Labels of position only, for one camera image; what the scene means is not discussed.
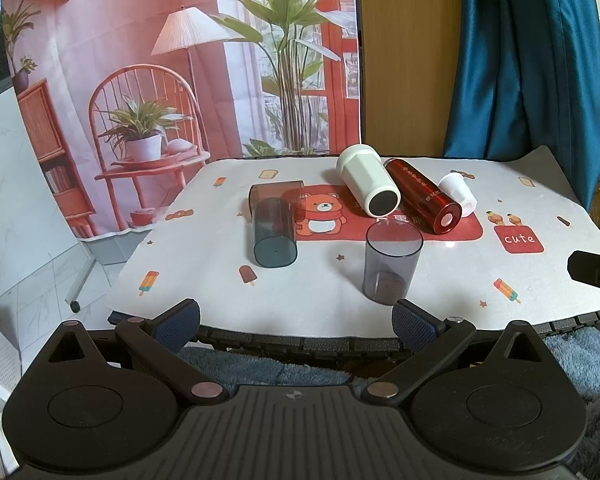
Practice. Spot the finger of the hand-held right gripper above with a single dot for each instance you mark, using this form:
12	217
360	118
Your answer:
592	270

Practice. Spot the clear grey plastic cup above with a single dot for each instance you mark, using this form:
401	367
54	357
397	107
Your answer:
392	265

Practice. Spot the wooden board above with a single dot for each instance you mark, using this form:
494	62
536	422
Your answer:
405	60

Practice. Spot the white stand leg with caster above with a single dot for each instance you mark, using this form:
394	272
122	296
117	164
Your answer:
80	285

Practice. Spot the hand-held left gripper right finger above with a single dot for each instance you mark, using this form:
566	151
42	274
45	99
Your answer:
414	322

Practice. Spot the dark teal plastic cup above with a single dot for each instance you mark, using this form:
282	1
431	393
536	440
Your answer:
275	232

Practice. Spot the printed room backdrop cloth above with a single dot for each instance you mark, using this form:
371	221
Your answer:
130	60

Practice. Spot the clear brown plastic cup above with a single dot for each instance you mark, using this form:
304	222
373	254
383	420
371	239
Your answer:
272	189

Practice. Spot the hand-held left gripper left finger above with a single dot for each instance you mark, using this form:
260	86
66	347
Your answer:
176	322

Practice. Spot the white faceted cup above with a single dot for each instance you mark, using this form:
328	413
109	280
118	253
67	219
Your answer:
365	180

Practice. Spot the bear print tablecloth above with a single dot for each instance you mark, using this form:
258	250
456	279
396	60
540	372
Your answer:
205	260

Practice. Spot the teal curtain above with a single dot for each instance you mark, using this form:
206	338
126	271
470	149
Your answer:
520	60

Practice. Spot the red thermos bottle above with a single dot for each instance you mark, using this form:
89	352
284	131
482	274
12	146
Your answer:
420	195

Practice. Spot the small white ribbed cup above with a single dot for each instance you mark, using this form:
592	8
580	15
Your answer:
456	191

